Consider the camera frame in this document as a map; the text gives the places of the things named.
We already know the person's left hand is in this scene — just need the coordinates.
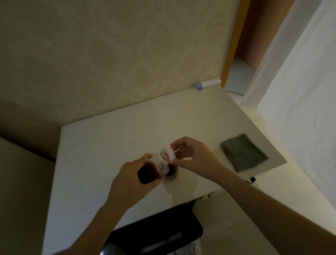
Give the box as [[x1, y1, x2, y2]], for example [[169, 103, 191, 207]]
[[106, 154, 162, 211]]

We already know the person's right hand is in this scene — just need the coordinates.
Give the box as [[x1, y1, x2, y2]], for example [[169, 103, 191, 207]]
[[170, 136, 227, 182]]

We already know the clear bottle with dark liquid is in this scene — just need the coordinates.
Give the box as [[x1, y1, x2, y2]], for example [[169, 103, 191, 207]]
[[137, 149, 174, 184]]

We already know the person's right forearm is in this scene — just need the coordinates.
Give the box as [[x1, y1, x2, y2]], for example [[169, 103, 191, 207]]
[[215, 168, 336, 255]]

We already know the person's left forearm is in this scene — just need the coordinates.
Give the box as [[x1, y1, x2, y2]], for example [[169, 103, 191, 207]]
[[54, 201, 127, 255]]

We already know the small glass cup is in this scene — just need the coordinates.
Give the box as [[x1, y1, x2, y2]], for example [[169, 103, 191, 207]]
[[164, 163, 179, 181]]

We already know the green cloth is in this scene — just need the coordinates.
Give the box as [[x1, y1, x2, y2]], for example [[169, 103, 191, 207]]
[[220, 133, 269, 173]]

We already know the black chair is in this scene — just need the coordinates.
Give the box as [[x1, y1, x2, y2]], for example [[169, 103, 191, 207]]
[[101, 203, 204, 255]]

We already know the white roll with blue end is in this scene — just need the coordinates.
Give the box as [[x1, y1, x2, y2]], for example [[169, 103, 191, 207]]
[[194, 77, 222, 90]]

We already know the wooden door frame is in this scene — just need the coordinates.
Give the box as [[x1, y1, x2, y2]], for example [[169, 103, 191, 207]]
[[220, 0, 253, 89]]

